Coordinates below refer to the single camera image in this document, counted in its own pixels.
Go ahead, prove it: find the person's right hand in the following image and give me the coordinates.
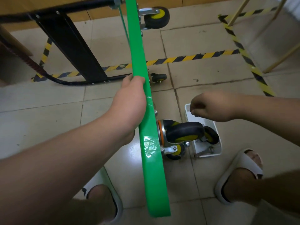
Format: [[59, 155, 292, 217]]
[[190, 91, 242, 123]]

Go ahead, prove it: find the person's left hand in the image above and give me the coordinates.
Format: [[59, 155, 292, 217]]
[[105, 74, 147, 146]]

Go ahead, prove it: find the green cart platform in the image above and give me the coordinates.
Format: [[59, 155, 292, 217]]
[[125, 0, 171, 218]]

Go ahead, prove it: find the person's right forearm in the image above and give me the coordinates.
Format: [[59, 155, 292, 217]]
[[236, 94, 300, 147]]

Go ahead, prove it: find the person's left forearm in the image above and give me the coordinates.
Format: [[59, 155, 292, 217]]
[[0, 115, 123, 225]]

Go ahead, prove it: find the black yellow caster wheel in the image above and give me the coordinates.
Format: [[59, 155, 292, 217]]
[[138, 6, 170, 30], [148, 72, 167, 84], [202, 126, 220, 145], [161, 144, 186, 161]]

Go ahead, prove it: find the white plastic tray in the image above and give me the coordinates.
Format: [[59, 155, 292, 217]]
[[184, 103, 222, 159]]

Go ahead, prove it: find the white left slipper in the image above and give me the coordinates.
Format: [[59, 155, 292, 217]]
[[82, 167, 124, 225]]

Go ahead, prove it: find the white slipper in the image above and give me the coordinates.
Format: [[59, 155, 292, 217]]
[[82, 167, 124, 225], [214, 149, 264, 205]]

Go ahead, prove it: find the white right slipper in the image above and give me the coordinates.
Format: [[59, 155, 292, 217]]
[[214, 149, 264, 205]]

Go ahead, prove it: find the person's left leg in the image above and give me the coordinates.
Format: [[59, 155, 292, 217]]
[[47, 185, 116, 225]]

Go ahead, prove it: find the person's leg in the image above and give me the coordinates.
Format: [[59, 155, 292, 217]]
[[47, 185, 116, 225], [223, 150, 300, 215]]

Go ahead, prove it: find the person's right leg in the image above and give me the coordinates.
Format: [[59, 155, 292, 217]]
[[223, 150, 300, 215]]

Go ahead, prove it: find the wooden stick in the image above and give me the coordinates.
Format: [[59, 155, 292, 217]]
[[0, 25, 33, 57]]

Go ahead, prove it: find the caster wheel with orange ring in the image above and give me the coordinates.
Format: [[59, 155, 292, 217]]
[[157, 119, 205, 148]]

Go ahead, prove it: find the wooden frame leg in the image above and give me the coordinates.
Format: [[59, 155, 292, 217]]
[[262, 43, 300, 74], [227, 0, 253, 27], [255, 0, 289, 38]]

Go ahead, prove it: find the black cart handle frame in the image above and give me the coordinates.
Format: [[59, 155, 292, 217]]
[[0, 0, 133, 86]]

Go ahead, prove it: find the thin green cord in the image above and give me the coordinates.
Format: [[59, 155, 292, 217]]
[[118, 5, 130, 46]]

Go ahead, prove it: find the dark braided hose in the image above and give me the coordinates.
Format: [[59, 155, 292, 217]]
[[0, 35, 48, 78]]

